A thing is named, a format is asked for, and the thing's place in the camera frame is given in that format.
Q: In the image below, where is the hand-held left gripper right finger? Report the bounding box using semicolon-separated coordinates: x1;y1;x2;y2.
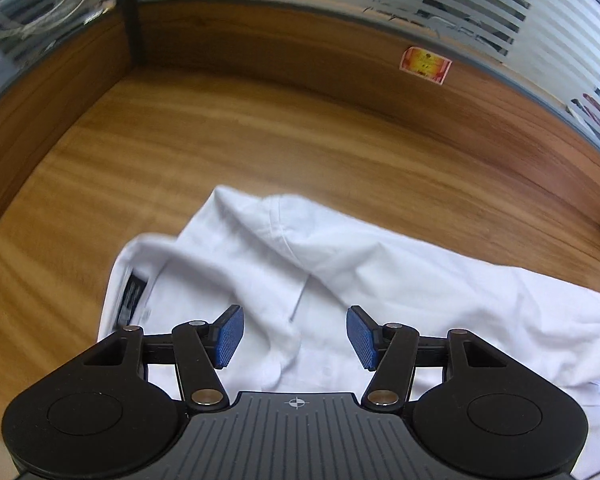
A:
346;305;511;408

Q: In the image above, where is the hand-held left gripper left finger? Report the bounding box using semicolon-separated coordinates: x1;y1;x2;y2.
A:
82;305;245;408

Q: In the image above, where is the white shirt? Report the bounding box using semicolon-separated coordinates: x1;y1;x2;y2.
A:
96;185;600;480

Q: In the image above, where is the red yellow sticker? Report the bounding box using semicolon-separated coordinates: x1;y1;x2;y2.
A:
400;46;453;83

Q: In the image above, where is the black partition post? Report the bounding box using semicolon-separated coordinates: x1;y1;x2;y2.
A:
111;0;143;68

